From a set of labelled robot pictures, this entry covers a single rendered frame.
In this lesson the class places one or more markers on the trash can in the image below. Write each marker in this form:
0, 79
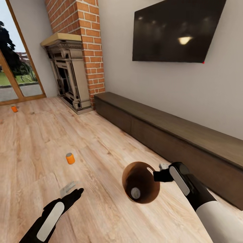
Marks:
137, 174

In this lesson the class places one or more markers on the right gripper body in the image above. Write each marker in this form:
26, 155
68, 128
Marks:
159, 176

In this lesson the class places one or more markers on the door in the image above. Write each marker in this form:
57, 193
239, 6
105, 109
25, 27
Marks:
19, 80

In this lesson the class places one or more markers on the wood fireplace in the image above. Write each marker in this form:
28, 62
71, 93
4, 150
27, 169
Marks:
68, 67

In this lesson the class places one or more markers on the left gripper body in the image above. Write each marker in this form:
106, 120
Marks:
73, 197

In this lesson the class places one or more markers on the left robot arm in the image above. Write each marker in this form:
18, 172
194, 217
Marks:
43, 228

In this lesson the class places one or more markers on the countertop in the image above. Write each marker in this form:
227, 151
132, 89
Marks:
51, 40

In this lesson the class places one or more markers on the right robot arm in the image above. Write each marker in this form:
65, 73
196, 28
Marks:
219, 224

